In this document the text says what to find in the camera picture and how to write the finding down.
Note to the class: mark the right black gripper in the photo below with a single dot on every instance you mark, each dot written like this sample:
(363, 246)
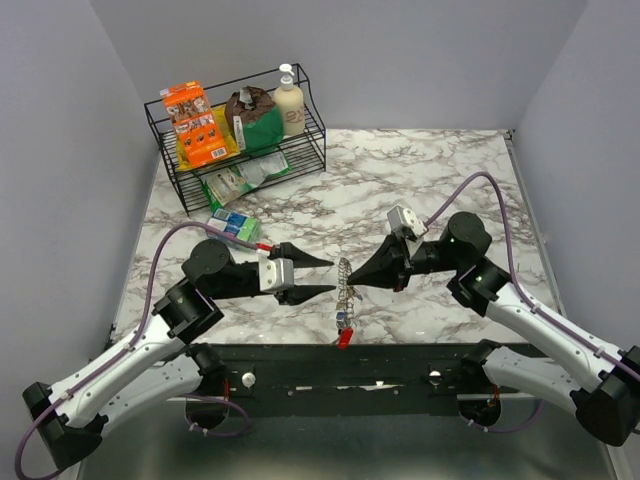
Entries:
(391, 266)

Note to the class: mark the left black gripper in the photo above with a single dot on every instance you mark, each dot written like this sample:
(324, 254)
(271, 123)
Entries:
(295, 295)

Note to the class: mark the red key tag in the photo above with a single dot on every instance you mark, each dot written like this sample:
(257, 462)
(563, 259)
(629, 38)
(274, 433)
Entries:
(344, 338)

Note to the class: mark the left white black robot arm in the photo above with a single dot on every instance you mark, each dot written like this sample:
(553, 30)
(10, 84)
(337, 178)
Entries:
(158, 360)

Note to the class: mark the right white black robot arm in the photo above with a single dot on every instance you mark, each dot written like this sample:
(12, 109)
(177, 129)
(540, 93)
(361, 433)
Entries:
(592, 379)

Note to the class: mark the small blue white box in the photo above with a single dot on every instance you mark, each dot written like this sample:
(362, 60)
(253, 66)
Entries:
(233, 224)

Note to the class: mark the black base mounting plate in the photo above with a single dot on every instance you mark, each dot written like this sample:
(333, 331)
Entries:
(320, 380)

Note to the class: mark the green white snack pouch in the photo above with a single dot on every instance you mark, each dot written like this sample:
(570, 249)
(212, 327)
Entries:
(230, 183)

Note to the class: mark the brown and green bag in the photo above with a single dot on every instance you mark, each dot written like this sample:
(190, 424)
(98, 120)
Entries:
(254, 120)

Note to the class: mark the orange product box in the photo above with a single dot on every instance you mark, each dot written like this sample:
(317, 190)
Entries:
(197, 132)

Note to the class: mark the cream pump lotion bottle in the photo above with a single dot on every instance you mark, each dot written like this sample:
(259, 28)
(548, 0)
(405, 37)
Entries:
(289, 99)

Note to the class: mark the yellow packet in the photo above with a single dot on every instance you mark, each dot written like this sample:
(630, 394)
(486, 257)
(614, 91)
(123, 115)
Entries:
(225, 135)

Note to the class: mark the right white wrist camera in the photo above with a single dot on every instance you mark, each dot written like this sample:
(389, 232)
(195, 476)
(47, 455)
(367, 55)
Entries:
(404, 223)

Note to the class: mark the black wire shelf rack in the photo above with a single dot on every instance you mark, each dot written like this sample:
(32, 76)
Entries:
(305, 152)

